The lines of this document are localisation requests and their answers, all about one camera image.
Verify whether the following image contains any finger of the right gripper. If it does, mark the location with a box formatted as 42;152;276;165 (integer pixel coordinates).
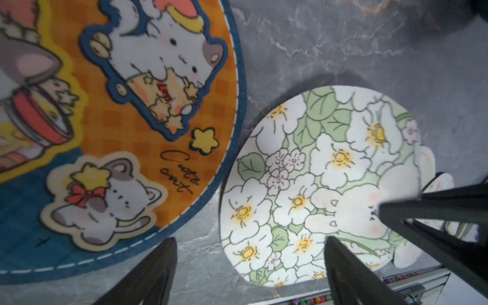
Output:
378;182;488;300

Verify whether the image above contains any blue orange toast coaster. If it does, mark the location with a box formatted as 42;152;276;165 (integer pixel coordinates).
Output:
1;1;247;286

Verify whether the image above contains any white flower green coaster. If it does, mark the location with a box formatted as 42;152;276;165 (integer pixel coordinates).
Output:
220;85;454;287

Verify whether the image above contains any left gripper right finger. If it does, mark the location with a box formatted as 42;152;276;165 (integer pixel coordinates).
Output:
324;236;405;305

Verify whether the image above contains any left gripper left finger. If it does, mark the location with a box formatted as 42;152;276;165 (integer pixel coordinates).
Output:
95;238;177;304

